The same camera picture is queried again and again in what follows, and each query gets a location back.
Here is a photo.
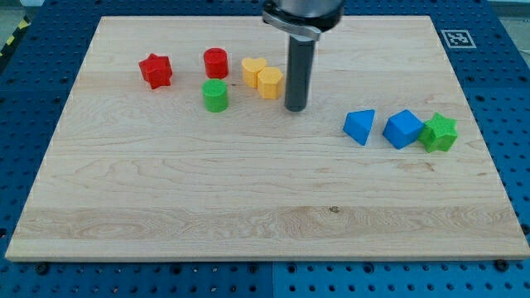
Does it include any yellow hexagon block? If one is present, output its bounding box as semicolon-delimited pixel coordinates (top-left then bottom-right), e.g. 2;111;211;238
258;67;284;99

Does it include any green cylinder block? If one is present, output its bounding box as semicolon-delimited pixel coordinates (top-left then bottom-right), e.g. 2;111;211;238
202;79;229;113

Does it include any yellow heart block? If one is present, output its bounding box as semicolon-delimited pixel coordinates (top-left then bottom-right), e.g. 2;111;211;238
241;57;267;89

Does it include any wooden board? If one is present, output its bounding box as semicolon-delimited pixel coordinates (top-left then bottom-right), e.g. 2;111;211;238
6;16;529;262

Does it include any blue triangle block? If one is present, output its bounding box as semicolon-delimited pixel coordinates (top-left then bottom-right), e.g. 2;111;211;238
342;109;375;146

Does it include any red cylinder block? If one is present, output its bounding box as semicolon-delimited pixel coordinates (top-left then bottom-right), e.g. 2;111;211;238
203;47;229;79

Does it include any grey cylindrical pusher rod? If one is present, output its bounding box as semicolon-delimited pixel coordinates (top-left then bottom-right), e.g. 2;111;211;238
285;36;316;112

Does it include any red star block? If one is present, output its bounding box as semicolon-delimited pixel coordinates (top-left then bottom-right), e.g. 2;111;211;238
138;53;172;89

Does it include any blue cube block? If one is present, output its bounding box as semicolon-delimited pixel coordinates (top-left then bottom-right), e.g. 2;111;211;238
383;109;424;149

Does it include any green star block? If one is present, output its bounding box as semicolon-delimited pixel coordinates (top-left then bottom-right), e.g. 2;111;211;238
417;113;458;153

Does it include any white fiducial marker tag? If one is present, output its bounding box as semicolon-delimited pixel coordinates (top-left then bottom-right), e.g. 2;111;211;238
441;29;476;49

